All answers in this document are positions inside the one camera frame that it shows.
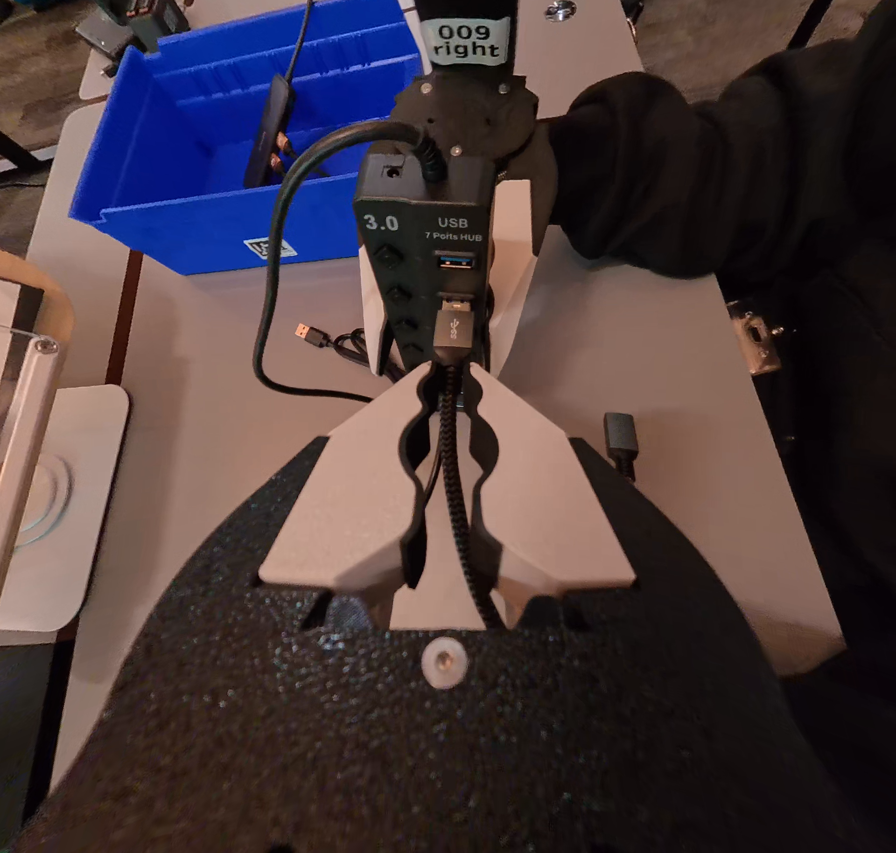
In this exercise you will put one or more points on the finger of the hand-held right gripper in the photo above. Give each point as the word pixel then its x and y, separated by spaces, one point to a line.
pixel 378 321
pixel 514 293

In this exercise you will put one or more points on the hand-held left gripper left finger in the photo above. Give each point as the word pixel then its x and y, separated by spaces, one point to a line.
pixel 343 510

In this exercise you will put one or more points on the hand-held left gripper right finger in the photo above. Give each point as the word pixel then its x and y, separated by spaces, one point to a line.
pixel 553 517

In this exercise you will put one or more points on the blue plastic bin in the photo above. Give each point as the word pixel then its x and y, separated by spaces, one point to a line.
pixel 175 188

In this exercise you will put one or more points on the person's right forearm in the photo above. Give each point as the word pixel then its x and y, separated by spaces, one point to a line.
pixel 700 167

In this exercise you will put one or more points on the slim black usb hub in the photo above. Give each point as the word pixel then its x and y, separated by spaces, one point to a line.
pixel 269 132

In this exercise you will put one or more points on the round metal desk grommet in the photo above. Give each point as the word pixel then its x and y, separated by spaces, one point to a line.
pixel 561 11

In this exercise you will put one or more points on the person's torso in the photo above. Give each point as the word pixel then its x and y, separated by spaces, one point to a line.
pixel 840 447

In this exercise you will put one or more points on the black battery charger dock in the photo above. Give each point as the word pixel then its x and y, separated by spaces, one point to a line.
pixel 140 6

